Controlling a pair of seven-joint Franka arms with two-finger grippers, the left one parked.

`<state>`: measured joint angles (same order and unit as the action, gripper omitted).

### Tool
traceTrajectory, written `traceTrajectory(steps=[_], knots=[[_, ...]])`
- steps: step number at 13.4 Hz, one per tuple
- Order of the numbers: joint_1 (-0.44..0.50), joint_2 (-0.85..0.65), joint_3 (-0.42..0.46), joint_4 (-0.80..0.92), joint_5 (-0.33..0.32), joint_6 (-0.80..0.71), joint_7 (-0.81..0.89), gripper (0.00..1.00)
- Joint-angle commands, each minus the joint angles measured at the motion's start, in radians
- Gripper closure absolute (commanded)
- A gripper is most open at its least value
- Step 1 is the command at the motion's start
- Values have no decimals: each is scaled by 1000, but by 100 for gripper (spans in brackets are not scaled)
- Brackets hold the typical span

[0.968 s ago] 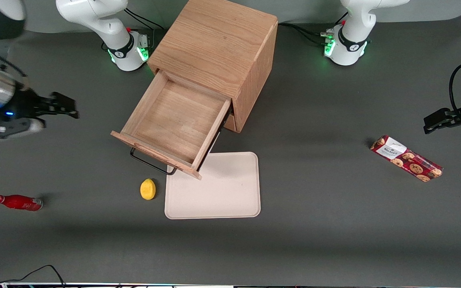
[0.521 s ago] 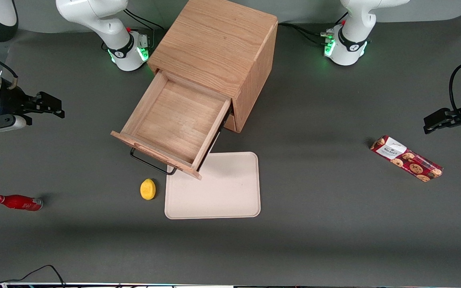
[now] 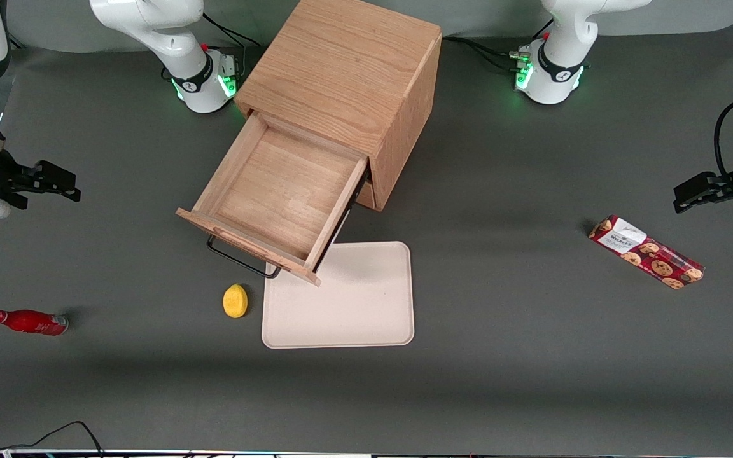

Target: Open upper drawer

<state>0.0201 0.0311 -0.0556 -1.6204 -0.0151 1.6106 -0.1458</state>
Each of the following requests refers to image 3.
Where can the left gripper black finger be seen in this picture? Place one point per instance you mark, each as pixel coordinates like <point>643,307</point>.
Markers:
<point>710,198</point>
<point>704,182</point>

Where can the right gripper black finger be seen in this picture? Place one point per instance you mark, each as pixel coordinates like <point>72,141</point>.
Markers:
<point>64,194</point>
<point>51,175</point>

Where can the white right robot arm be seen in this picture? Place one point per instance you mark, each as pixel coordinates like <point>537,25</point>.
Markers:
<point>169,32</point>

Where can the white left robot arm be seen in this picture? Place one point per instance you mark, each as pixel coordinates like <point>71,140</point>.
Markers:
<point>560,57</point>

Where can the wooden drawer cabinet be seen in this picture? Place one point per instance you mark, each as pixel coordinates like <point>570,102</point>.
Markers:
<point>341,63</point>

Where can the red cookie box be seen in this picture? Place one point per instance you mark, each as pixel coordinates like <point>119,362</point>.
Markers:
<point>646,252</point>

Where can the red drink bottle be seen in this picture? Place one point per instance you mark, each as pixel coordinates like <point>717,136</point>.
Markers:
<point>29,322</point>

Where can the yellow lemon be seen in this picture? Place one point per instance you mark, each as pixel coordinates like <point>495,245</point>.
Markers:
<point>235,301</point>

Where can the beige rectangular tray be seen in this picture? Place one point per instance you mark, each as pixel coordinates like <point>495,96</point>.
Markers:
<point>354,305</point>

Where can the aluminium frame profile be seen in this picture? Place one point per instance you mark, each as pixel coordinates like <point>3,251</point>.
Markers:
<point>15,44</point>

